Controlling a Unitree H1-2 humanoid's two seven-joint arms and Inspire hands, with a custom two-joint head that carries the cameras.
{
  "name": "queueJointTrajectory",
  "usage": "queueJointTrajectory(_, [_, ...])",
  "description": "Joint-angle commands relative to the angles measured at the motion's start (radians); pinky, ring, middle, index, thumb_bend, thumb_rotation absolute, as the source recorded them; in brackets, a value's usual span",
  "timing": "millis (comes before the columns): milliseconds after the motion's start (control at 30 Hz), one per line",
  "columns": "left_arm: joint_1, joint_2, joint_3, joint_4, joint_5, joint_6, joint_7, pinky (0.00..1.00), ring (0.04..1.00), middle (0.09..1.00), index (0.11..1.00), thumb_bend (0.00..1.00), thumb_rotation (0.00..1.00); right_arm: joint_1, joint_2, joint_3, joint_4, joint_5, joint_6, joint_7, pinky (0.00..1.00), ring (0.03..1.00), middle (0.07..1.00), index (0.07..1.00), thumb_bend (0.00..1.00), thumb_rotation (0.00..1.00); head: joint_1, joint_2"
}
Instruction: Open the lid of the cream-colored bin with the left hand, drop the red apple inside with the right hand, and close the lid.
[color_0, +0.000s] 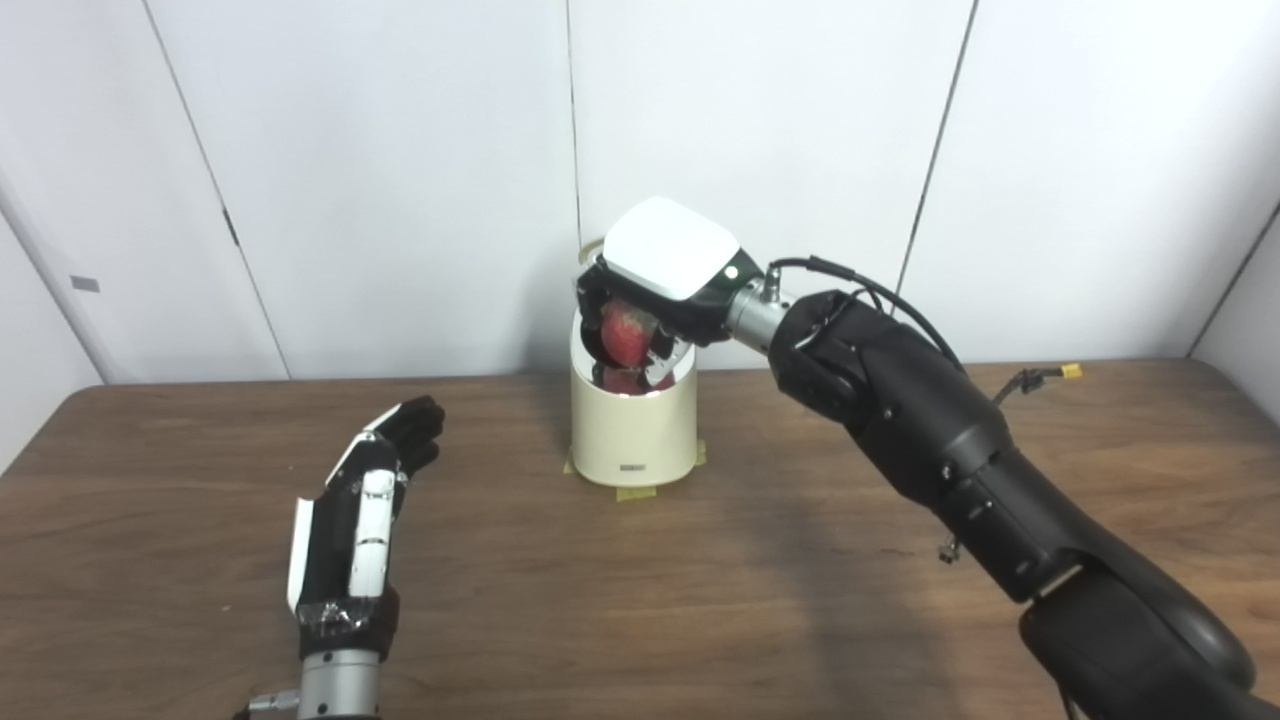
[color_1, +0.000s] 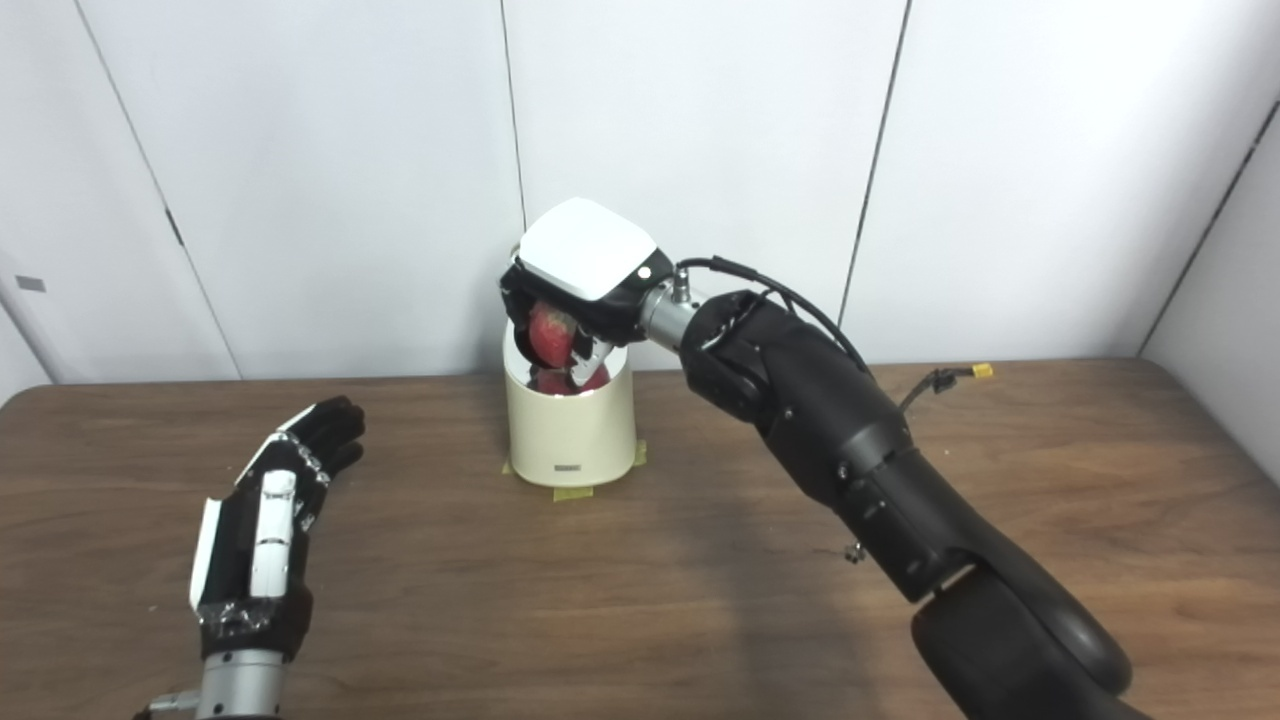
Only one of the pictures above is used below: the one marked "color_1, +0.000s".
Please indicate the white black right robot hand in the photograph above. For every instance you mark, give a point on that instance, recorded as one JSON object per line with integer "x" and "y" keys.
{"x": 590, "y": 250}

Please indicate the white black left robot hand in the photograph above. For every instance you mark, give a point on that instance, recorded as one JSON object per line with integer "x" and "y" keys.
{"x": 245, "y": 560}

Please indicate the red apple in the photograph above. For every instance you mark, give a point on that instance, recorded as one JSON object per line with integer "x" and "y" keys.
{"x": 552, "y": 335}

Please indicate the cream-colored bin body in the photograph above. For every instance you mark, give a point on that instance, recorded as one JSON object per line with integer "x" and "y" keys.
{"x": 570, "y": 435}

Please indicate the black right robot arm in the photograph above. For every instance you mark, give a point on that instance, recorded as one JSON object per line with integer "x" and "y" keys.
{"x": 850, "y": 450}

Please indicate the wide yellow tape piece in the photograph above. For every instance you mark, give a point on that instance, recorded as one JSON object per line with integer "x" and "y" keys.
{"x": 573, "y": 494}

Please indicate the black wall panel hinge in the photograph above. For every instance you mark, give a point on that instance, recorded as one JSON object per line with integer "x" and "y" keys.
{"x": 174, "y": 227}

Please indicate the grey wall label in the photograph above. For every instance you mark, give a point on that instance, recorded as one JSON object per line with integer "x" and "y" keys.
{"x": 30, "y": 283}

